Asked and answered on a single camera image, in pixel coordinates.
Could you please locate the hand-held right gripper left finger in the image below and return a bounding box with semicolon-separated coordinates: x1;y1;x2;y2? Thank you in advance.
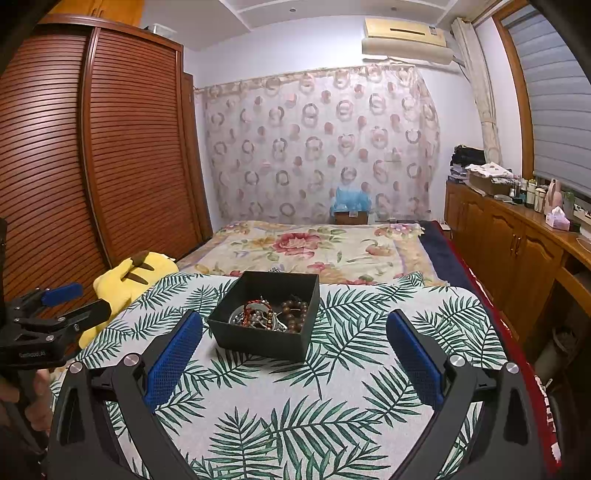
48;310;204;480

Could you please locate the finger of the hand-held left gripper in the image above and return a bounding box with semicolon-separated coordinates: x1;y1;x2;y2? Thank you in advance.
55;299;110;343
11;283;85;320

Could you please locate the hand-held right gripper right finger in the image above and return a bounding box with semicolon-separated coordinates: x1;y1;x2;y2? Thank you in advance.
386;309;561;480

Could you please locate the black box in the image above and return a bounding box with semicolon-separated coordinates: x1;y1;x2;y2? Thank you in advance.
206;270;321;364

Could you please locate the red braided bracelet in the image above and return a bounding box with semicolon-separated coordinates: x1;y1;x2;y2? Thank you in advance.
242;299;274;326

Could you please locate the pale jade bangle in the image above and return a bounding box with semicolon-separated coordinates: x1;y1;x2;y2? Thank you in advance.
229;302;291;332

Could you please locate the wooden bead bracelet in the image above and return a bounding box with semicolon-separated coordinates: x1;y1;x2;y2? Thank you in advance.
279;298;311;334

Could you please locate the person's left hand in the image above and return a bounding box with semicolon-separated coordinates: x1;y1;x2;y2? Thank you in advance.
0;367;54;432

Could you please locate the yellow plush toy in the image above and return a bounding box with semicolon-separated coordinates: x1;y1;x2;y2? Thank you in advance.
78;250;180;350

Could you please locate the red blanket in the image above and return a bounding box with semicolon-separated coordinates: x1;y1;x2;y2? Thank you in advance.
429;220;561;476

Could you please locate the navy blanket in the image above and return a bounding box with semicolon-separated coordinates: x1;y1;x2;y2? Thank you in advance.
418;222;462;287

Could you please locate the leaf print tablecloth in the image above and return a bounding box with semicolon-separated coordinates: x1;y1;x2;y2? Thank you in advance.
48;270;511;480

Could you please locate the wooden cabinet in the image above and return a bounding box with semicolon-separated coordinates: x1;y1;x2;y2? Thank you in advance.
444;180;591;361

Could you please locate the wooden slatted wardrobe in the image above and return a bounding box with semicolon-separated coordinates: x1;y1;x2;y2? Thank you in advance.
0;0;214;333

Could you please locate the blue plastic bag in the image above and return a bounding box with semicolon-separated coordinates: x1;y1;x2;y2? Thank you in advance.
333;187;372;215

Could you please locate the cardboard box with cloth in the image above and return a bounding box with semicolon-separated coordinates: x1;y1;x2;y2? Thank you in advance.
464;162;515;195

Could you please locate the pink tissue box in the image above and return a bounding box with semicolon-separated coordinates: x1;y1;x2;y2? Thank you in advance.
545;207;571;230

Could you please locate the cluster of toiletry bottles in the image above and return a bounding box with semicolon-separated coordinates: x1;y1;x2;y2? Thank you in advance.
510;178;548;213

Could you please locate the pile of dark clothes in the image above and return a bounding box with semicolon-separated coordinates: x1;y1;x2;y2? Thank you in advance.
450;145;486;183

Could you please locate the beige side curtain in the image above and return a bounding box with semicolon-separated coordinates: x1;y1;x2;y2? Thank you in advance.
450;18;504;164

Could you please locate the grey window blind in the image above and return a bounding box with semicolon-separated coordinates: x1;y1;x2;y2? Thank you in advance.
501;0;591;199

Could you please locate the white air conditioner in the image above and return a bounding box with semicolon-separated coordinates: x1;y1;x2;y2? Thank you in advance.
361;17;455;65

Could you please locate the ring patterned curtain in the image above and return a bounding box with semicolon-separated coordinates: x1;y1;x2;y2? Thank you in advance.
194;65;441;224

